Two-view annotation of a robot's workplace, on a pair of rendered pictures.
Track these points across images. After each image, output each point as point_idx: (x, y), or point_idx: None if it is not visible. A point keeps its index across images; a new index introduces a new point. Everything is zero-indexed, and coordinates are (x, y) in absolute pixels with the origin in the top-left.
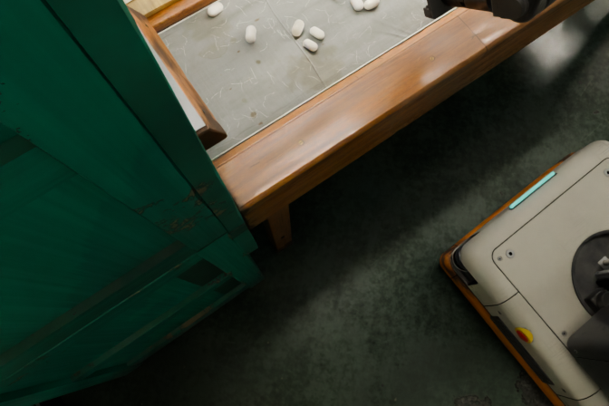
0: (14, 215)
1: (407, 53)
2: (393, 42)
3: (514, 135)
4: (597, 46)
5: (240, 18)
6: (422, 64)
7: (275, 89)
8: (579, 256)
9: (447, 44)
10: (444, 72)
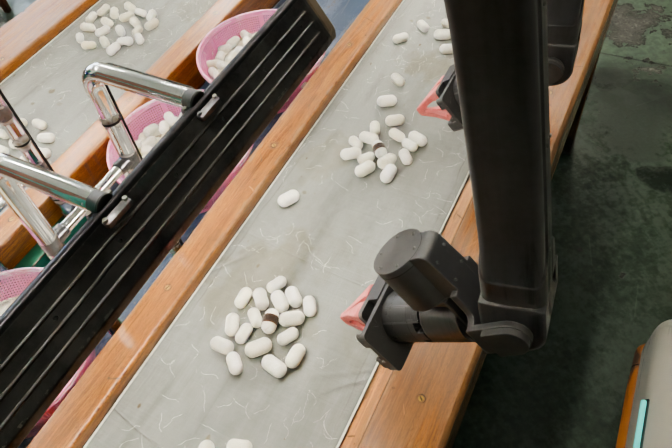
0: None
1: (384, 410)
2: (354, 396)
3: (554, 358)
4: (568, 199)
5: None
6: (414, 415)
7: None
8: None
9: (429, 365)
10: (450, 411)
